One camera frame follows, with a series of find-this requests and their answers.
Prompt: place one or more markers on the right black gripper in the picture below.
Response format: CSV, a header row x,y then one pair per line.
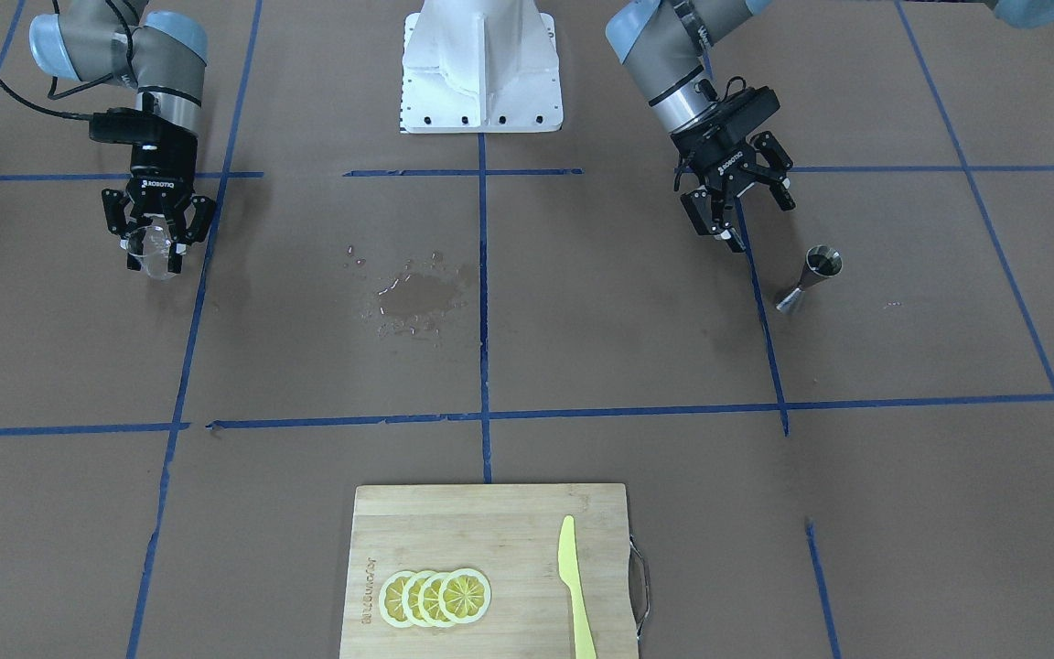
x,y
164,158

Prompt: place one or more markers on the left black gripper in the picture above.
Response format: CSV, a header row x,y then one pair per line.
x,y
725,161

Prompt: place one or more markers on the clear glass cup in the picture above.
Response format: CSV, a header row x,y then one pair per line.
x,y
155,249

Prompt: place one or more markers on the steel jigger measuring cup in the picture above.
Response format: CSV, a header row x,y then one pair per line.
x,y
821,263

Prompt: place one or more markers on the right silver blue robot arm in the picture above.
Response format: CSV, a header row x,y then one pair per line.
x,y
161,56

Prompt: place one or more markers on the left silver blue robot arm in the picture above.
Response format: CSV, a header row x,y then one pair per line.
x,y
663,45

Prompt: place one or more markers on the yellow plastic knife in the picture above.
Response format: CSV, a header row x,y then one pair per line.
x,y
569,573

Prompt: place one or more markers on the wooden cutting board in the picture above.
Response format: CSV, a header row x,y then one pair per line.
x,y
510,533

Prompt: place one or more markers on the lemon slice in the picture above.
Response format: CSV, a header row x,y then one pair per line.
x,y
429,601
392,600
465,596
410,600

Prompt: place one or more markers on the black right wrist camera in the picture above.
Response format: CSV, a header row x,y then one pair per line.
x,y
126,126

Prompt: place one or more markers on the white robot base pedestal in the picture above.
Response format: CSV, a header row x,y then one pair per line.
x,y
480,67

